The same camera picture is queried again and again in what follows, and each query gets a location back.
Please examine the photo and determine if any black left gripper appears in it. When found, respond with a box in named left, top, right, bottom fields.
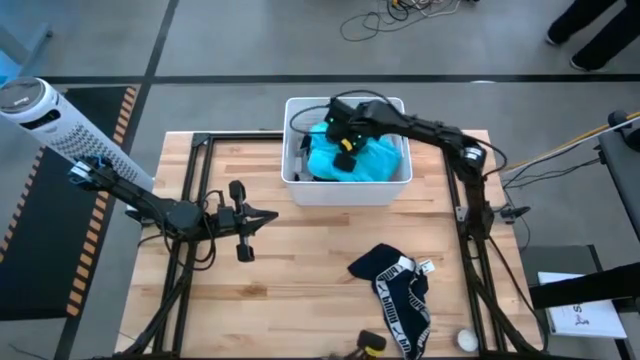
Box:
left=199, top=179, right=280, bottom=264

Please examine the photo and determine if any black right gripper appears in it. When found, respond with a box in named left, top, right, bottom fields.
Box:
left=324, top=97, right=374, bottom=174

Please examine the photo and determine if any teal garment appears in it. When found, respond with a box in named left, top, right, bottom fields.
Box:
left=305, top=121, right=404, bottom=184

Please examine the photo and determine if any black underwear with white waistband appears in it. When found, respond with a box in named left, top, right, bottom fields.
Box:
left=347, top=243, right=436, bottom=360

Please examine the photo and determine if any white perforated plastic basket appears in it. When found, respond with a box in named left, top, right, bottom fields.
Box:
left=280, top=96, right=415, bottom=207

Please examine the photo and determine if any black mat with orange stripes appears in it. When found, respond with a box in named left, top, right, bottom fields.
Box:
left=64, top=85, right=139, bottom=151
left=0, top=144, right=117, bottom=321

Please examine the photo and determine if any white tower fan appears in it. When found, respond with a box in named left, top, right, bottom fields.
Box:
left=0, top=76, right=154, bottom=194

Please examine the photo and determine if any white rolled sock ball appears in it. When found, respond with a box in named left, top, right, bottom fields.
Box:
left=455, top=328, right=480, bottom=354

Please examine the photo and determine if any dark grey floor plate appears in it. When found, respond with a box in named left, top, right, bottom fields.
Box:
left=519, top=244, right=604, bottom=286

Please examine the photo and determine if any black metal bar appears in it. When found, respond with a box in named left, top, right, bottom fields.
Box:
left=528, top=261, right=640, bottom=311

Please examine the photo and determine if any white paper sheet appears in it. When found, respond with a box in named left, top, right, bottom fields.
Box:
left=537, top=271, right=629, bottom=340

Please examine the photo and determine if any person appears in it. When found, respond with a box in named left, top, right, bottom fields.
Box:
left=544, top=0, right=640, bottom=72

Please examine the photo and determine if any light blue cabinet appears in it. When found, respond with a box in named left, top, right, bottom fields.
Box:
left=0, top=0, right=54, bottom=86

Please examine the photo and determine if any black aluminium table frame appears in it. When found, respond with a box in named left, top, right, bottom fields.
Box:
left=94, top=119, right=551, bottom=360

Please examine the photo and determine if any black floor cable loop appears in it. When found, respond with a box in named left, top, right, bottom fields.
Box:
left=339, top=0, right=419, bottom=43

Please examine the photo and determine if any black camera with yellow band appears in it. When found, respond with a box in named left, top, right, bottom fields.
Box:
left=355, top=329, right=388, bottom=359

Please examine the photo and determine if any black cable plug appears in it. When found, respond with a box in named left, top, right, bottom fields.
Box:
left=499, top=205, right=533, bottom=220

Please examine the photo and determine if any white floor cable bundle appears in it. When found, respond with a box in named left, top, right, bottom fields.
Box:
left=389, top=0, right=481, bottom=20

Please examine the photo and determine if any yellow cable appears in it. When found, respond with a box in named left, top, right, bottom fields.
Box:
left=499, top=112, right=640, bottom=174

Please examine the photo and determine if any grey bench with black frame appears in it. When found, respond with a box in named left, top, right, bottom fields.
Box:
left=594, top=109, right=640, bottom=241

